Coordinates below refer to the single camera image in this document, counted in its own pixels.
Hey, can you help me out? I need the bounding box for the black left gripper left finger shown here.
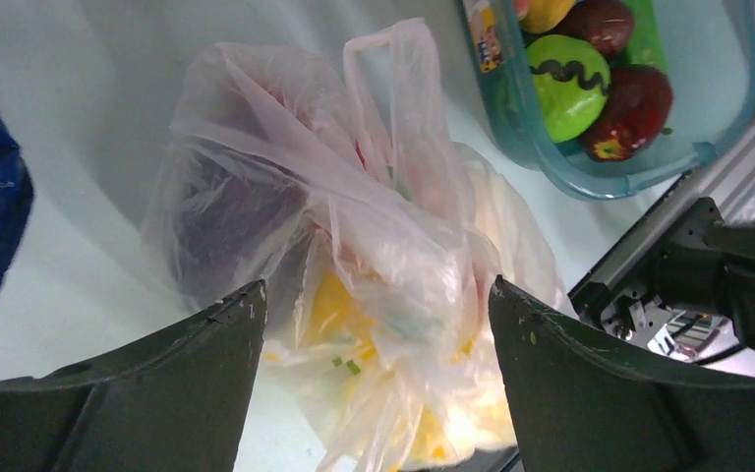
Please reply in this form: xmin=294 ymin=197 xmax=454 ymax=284
xmin=0 ymin=281 xmax=267 ymax=471

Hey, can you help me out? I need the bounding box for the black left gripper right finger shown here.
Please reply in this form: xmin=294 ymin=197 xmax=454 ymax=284
xmin=489 ymin=278 xmax=755 ymax=471

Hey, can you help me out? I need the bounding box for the translucent plastic grocery bag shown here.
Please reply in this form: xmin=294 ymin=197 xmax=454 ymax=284
xmin=142 ymin=19 xmax=570 ymax=471

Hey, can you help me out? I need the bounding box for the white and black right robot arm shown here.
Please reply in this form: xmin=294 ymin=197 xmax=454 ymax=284
xmin=647 ymin=197 xmax=755 ymax=351

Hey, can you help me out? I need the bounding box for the dark red toy apple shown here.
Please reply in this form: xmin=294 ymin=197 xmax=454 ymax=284
xmin=579 ymin=64 xmax=673 ymax=162

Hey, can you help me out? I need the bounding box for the green toy ball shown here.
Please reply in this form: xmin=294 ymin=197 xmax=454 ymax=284
xmin=526 ymin=34 xmax=610 ymax=144

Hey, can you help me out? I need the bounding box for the green toy cucumber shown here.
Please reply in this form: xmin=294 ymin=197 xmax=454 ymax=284
xmin=621 ymin=0 xmax=668 ymax=73

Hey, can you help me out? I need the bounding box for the teal plastic tub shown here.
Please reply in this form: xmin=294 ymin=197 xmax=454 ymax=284
xmin=455 ymin=1 xmax=755 ymax=200

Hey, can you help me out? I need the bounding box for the yellow toy lemon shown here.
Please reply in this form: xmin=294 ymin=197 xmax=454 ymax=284
xmin=520 ymin=0 xmax=577 ymax=34

